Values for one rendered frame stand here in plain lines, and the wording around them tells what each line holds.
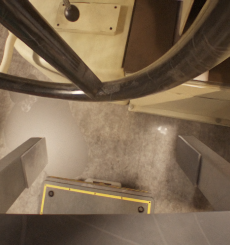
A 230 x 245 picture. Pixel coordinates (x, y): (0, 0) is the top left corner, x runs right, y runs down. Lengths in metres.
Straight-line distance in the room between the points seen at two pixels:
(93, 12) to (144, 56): 0.35
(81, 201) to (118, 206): 0.22
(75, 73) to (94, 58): 0.72
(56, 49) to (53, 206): 1.10
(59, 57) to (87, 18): 0.83
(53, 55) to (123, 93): 0.07
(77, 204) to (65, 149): 0.51
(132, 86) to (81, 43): 0.81
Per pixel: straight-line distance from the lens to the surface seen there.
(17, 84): 0.28
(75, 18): 0.43
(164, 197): 1.42
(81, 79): 0.19
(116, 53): 0.89
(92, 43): 0.94
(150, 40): 0.90
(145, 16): 0.97
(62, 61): 0.18
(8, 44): 1.01
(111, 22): 0.96
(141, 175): 1.37
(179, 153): 0.16
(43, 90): 0.26
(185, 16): 0.28
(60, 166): 1.50
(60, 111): 1.54
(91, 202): 1.12
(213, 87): 0.90
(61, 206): 1.19
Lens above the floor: 1.36
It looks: 78 degrees down
